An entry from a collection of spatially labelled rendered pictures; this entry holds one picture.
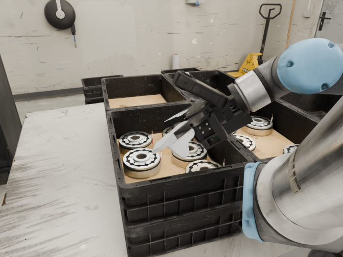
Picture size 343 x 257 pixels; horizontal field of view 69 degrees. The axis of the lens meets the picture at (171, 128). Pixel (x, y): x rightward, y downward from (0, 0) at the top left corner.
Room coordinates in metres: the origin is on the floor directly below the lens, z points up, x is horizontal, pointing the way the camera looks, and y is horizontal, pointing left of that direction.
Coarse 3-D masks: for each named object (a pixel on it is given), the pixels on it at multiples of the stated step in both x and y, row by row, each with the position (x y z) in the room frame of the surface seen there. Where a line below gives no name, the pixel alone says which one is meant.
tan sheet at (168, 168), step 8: (160, 136) 0.76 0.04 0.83; (152, 144) 0.70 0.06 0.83; (120, 152) 0.65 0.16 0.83; (168, 152) 0.65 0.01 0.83; (168, 160) 0.61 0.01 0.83; (160, 168) 0.57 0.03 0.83; (168, 168) 0.57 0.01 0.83; (176, 168) 0.57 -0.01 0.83; (184, 168) 0.57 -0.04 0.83; (128, 176) 0.53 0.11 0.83; (152, 176) 0.53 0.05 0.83; (160, 176) 0.53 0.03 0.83
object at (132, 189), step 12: (132, 108) 0.77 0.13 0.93; (144, 108) 0.77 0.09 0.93; (156, 108) 0.78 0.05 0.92; (108, 120) 0.67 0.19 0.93; (120, 168) 0.45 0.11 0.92; (216, 168) 0.43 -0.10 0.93; (228, 168) 0.43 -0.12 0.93; (240, 168) 0.44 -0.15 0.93; (120, 180) 0.39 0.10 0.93; (156, 180) 0.40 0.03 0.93; (168, 180) 0.39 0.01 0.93; (180, 180) 0.40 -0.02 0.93; (192, 180) 0.41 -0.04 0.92; (204, 180) 0.42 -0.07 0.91; (216, 180) 0.42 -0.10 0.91; (120, 192) 0.38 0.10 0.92; (132, 192) 0.37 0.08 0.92; (144, 192) 0.38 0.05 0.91; (156, 192) 0.39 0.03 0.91
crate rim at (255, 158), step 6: (276, 102) 0.83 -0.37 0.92; (282, 102) 0.82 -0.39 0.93; (288, 108) 0.77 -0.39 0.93; (294, 108) 0.77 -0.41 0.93; (300, 114) 0.72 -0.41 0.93; (312, 120) 0.67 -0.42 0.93; (234, 138) 0.56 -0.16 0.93; (240, 144) 0.53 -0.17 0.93; (246, 150) 0.50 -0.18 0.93; (252, 156) 0.48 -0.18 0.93; (276, 156) 0.48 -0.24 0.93; (264, 162) 0.46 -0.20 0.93
